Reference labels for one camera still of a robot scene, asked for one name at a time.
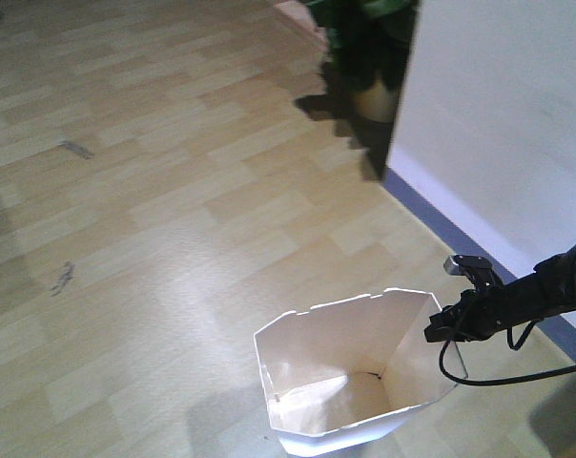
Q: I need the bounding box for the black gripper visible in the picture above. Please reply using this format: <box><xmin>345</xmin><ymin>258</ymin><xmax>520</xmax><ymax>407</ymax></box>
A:
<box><xmin>423</xmin><ymin>304</ymin><xmax>479</xmax><ymax>343</ymax></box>

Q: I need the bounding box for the white paper trash bin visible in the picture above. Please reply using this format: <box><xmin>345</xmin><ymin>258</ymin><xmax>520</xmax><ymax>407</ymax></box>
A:
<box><xmin>254</xmin><ymin>288</ymin><xmax>466</xmax><ymax>457</ymax></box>

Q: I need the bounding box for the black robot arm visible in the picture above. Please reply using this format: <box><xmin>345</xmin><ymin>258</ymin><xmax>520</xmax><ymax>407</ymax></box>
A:
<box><xmin>424</xmin><ymin>244</ymin><xmax>576</xmax><ymax>343</ymax></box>

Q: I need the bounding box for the green potted plant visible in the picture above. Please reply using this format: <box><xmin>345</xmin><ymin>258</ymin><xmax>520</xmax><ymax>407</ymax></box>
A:
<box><xmin>294</xmin><ymin>1</ymin><xmax>420</xmax><ymax>181</ymax></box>

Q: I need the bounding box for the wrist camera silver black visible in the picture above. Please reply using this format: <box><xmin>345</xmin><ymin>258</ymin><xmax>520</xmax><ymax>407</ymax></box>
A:
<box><xmin>443</xmin><ymin>255</ymin><xmax>504</xmax><ymax>291</ymax></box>

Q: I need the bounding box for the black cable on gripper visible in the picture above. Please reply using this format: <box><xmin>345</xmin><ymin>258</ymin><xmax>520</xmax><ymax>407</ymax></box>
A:
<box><xmin>438</xmin><ymin>319</ymin><xmax>576</xmax><ymax>387</ymax></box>

